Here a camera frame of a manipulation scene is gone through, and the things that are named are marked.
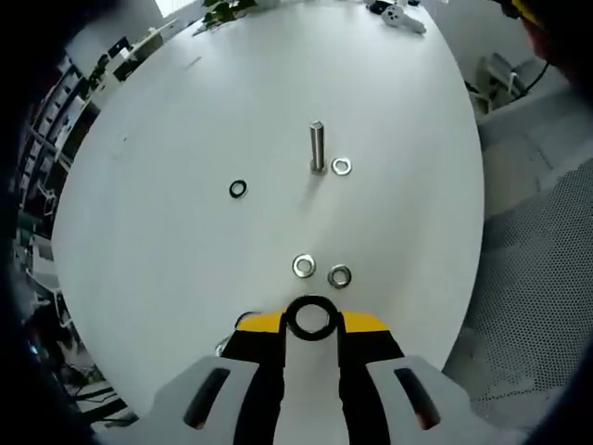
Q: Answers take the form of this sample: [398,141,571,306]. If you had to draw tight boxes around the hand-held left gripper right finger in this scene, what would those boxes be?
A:
[336,310,532,445]

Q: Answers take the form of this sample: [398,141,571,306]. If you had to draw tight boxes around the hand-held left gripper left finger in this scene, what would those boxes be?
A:
[99,310,288,445]

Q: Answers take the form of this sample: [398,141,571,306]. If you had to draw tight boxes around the large steel threaded stud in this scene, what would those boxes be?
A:
[308,120,329,176]

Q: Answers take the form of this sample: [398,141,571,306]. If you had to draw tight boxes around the light grey chair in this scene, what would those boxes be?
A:
[465,53,538,115]

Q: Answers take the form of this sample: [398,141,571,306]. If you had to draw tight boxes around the white game controller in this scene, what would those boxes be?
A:
[380,2,427,34]

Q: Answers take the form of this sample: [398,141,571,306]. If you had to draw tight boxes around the grey mesh office chair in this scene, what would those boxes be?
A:
[456,87,593,423]

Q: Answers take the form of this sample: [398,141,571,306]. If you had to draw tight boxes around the potted green plant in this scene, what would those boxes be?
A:
[201,0,259,25]

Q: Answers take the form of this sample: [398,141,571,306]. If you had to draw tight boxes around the shelf with white storage bins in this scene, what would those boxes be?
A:
[13,55,94,223]

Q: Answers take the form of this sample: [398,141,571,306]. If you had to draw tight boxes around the small desk plant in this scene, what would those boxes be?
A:
[87,53,112,89]

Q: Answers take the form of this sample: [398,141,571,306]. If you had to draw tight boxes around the long white desk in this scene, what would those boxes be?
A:
[90,16,180,89]

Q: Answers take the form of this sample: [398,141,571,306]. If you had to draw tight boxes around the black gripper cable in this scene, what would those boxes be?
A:
[509,59,552,96]

